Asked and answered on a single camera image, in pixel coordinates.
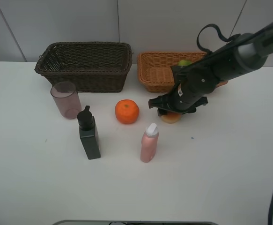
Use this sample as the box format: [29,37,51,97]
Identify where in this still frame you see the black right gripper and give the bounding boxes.
[148,66,218,117]

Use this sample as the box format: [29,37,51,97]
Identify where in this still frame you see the brown bread bun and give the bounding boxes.
[161,112,182,124]

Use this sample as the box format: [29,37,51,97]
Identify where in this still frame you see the pink bottle white cap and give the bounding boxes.
[140,123,159,163]

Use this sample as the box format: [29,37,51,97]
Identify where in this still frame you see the orange tangerine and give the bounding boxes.
[115,99,140,124]

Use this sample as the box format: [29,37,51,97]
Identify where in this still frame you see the green lime fruit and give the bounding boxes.
[178,60,192,67]

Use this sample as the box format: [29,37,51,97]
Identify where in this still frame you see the translucent pink cup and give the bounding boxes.
[50,82,81,119]

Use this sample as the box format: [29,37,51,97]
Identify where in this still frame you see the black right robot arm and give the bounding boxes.
[148,22,273,116]

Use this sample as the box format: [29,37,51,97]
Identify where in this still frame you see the orange wicker basket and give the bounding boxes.
[137,51,229,93]

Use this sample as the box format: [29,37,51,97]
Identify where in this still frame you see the black pump bottle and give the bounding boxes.
[77,105,101,160]

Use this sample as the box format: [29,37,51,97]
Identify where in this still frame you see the dark brown wicker basket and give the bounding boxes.
[35,42,133,93]

